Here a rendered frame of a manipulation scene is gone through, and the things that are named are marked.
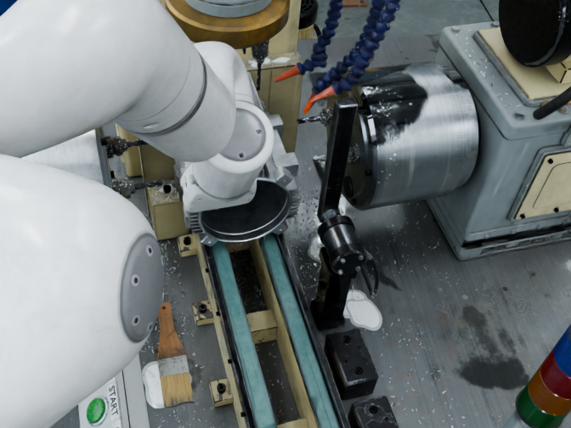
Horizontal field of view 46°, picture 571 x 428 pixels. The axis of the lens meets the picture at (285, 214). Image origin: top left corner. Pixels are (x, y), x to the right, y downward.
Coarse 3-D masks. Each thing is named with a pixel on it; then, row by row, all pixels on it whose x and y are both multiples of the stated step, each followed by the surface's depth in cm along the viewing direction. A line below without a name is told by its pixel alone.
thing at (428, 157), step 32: (416, 64) 119; (352, 96) 115; (384, 96) 111; (416, 96) 112; (448, 96) 113; (384, 128) 110; (416, 128) 111; (448, 128) 112; (320, 160) 115; (352, 160) 116; (384, 160) 111; (416, 160) 112; (448, 160) 114; (352, 192) 121; (384, 192) 115; (416, 192) 118; (448, 192) 121
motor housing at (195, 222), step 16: (176, 160) 118; (272, 160) 113; (272, 176) 109; (256, 192) 124; (272, 192) 121; (288, 192) 111; (224, 208) 122; (240, 208) 123; (256, 208) 122; (272, 208) 119; (288, 208) 115; (192, 224) 112; (208, 224) 116; (224, 224) 119; (240, 224) 120; (256, 224) 120; (272, 224) 118; (224, 240) 117; (240, 240) 118
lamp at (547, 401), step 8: (536, 376) 86; (536, 384) 85; (544, 384) 83; (536, 392) 85; (544, 392) 84; (552, 392) 83; (536, 400) 86; (544, 400) 85; (552, 400) 84; (560, 400) 83; (568, 400) 82; (544, 408) 85; (552, 408) 85; (560, 408) 84; (568, 408) 84
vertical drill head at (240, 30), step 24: (168, 0) 95; (192, 0) 93; (216, 0) 92; (240, 0) 92; (264, 0) 94; (288, 0) 97; (192, 24) 92; (216, 24) 92; (240, 24) 92; (264, 24) 93; (240, 48) 95; (264, 48) 99
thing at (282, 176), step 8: (264, 104) 121; (280, 168) 109; (280, 176) 108; (288, 176) 109; (280, 184) 109; (280, 224) 117; (272, 232) 118; (280, 232) 119; (208, 240) 115; (216, 240) 116
